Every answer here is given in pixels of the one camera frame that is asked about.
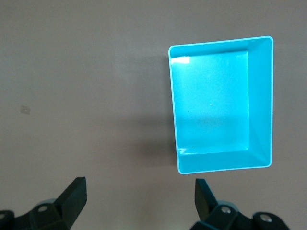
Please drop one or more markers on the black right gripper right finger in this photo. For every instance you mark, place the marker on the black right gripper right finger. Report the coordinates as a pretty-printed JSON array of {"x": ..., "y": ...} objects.
[{"x": 206, "y": 206}]

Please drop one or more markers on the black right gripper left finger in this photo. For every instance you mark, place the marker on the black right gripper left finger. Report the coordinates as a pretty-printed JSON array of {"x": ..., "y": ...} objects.
[{"x": 72, "y": 201}]

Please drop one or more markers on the blue plastic box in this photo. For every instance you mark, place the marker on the blue plastic box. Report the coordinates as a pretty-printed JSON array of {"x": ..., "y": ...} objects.
[{"x": 216, "y": 103}]

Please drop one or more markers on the small brown tape patch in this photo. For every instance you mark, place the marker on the small brown tape patch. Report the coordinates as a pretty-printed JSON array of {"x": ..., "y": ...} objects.
[{"x": 25, "y": 109}]

